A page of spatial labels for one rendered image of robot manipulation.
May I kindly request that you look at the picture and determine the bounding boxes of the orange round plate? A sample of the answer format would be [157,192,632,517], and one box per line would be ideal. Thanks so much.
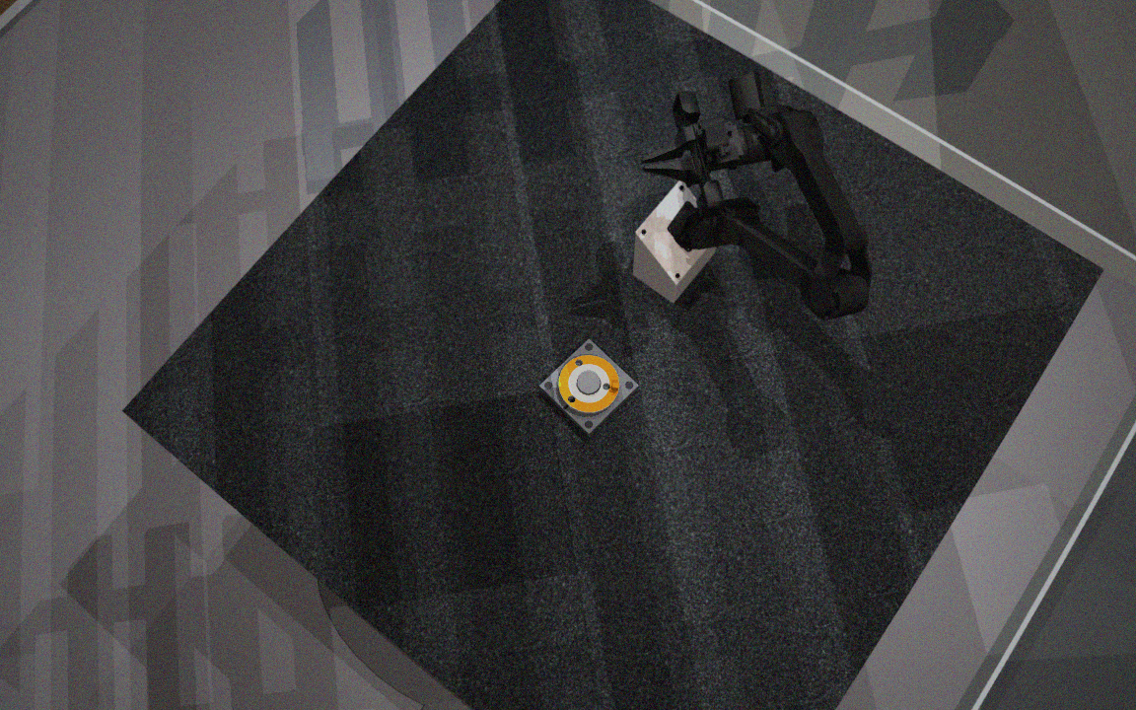
[558,354,619,414]

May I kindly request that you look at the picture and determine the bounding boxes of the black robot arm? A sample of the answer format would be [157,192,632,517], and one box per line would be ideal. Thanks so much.
[668,70,872,320]

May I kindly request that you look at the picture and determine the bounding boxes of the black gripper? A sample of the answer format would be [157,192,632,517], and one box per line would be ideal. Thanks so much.
[641,91,747,220]

